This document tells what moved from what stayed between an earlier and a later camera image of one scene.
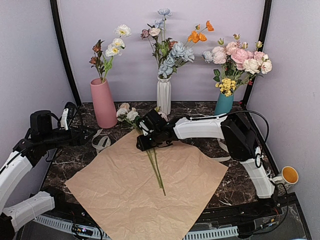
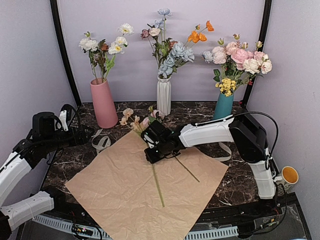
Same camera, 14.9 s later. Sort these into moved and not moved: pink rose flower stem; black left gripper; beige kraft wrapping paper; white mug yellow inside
Moved: pink rose flower stem
Not moved: white mug yellow inside; black left gripper; beige kraft wrapping paper
